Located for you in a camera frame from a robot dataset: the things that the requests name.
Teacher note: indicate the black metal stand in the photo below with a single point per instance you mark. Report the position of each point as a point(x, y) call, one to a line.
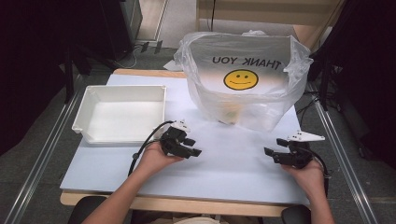
point(70, 71)
point(323, 77)

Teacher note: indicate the white paper sheet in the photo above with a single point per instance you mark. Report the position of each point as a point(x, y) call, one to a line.
point(170, 66)

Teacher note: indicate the dark cabinet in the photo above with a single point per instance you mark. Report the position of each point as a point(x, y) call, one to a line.
point(124, 28)

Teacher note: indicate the person's left hand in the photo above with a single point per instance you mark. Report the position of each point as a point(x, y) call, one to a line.
point(155, 158)

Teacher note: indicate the person's right hand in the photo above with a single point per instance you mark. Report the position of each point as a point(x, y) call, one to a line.
point(306, 180)

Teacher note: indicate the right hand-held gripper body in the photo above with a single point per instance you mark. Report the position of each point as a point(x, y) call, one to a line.
point(297, 154)

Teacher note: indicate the black floor plug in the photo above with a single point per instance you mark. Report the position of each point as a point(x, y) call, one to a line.
point(144, 46)

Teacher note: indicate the clear smiley plastic bag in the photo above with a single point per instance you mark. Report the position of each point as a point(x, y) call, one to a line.
point(249, 51)

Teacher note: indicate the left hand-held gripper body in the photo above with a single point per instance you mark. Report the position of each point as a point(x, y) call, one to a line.
point(172, 140)

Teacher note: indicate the dark curtain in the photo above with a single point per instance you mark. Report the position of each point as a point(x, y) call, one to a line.
point(28, 62)
point(367, 77)

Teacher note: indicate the wooden shelf unit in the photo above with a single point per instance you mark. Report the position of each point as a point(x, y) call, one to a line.
point(264, 12)

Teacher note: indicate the pale blue table board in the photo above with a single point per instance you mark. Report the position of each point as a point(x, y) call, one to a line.
point(218, 161)

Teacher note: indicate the aluminium floor rail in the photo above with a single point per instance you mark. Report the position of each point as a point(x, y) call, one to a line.
point(40, 158)
point(345, 161)

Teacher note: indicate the white plastic tray bin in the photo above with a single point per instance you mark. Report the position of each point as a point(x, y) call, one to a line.
point(124, 121)

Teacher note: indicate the person's lap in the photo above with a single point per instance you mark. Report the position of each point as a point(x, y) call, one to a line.
point(193, 221)

